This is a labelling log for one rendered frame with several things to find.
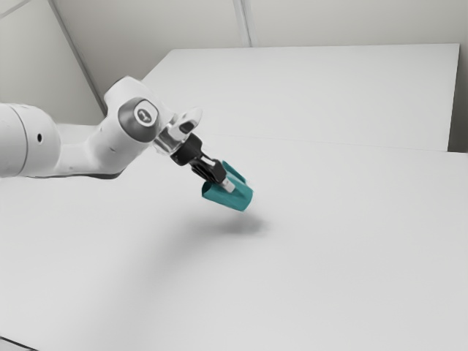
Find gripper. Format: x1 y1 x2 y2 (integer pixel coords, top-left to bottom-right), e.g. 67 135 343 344
170 133 235 193

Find teal faceted mug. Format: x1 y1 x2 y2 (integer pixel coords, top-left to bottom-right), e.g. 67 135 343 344
200 159 254 213

